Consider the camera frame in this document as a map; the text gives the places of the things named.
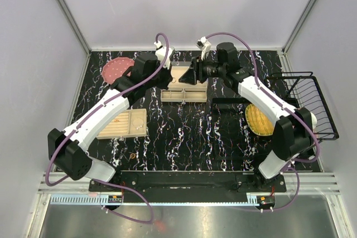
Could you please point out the beige jewelry box with drawers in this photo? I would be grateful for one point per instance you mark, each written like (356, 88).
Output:
(184, 93)

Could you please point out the pink floral ceramic bowl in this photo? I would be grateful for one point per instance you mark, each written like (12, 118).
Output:
(313, 122)

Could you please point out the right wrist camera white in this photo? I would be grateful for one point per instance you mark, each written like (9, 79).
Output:
(205, 46)

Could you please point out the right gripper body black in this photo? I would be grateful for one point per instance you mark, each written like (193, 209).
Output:
(197, 64)

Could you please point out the beige jewelry tray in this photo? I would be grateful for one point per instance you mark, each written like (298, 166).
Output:
(131, 123)

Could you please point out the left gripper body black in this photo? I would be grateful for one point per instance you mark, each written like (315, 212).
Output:
(160, 79)

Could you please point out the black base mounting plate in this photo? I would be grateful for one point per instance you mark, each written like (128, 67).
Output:
(164, 187)

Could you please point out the pink dotted plate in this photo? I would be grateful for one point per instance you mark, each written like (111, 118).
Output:
(115, 68)

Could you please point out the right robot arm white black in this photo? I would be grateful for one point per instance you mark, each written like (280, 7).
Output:
(293, 128)

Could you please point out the black wire dish rack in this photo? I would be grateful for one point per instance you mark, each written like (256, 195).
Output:
(232, 138)

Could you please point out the yellow woven bamboo plate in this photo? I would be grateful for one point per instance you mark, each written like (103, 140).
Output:
(258, 123)

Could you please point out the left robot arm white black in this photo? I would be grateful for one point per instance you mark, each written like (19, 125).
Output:
(129, 80)

